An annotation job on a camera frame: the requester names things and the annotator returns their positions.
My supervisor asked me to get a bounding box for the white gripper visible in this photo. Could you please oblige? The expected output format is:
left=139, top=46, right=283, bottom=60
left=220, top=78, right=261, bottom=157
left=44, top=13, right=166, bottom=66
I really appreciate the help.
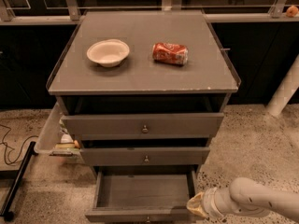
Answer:
left=186, top=188, right=224, bottom=218

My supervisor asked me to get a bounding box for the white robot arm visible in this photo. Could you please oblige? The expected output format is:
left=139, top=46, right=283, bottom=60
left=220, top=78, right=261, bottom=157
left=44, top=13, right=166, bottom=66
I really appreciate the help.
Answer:
left=187, top=55, right=299, bottom=222

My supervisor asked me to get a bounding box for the grey top drawer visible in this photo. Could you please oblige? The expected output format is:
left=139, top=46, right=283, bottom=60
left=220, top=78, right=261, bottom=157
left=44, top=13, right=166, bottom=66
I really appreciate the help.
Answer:
left=62, top=113, right=224, bottom=140

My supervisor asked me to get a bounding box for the grey middle drawer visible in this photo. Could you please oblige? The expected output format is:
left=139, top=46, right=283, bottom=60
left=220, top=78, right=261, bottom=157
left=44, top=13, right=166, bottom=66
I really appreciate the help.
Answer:
left=80, top=147, right=210, bottom=166

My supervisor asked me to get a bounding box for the grey drawer cabinet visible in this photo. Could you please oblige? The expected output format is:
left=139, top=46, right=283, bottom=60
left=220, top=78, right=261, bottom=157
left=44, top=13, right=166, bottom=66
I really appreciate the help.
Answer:
left=47, top=11, right=240, bottom=172

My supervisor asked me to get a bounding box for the white bottle in bin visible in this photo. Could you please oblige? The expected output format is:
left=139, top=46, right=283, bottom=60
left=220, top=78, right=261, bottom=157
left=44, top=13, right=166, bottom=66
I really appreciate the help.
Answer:
left=61, top=133, right=73, bottom=144

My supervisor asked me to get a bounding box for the yellow green item in bin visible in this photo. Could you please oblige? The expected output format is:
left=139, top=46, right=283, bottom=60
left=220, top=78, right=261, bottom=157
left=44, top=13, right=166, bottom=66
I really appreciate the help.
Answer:
left=55, top=143, right=76, bottom=149

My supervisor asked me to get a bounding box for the crushed red soda can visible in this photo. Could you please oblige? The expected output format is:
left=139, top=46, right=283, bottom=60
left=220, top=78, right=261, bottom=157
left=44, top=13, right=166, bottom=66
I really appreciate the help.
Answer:
left=152, top=42, right=189, bottom=65

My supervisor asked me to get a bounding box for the clear plastic side bin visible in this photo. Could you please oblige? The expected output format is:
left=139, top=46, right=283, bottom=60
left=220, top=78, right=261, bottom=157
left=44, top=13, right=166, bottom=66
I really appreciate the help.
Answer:
left=35, top=104, right=79, bottom=157

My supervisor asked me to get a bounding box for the white paper bowl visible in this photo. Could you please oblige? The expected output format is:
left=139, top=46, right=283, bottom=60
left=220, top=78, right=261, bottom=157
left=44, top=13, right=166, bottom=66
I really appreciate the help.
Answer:
left=86, top=39, right=130, bottom=68

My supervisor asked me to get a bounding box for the black metal stand leg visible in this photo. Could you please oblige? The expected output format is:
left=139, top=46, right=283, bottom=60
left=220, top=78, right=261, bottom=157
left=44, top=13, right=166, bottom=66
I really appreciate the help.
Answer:
left=0, top=141, right=36, bottom=222

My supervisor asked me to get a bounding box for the metal railing shelf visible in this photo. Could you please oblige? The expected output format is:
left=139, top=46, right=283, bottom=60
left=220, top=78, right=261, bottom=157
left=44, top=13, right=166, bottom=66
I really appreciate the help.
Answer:
left=0, top=0, right=299, bottom=23

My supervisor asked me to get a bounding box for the small orange fruit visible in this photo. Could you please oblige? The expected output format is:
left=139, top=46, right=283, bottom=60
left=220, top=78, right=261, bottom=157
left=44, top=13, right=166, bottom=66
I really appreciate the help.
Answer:
left=286, top=6, right=299, bottom=18

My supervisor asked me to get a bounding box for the black floor cable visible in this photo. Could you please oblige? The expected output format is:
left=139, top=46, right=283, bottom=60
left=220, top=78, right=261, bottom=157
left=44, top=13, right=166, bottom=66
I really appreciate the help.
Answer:
left=0, top=123, right=40, bottom=166

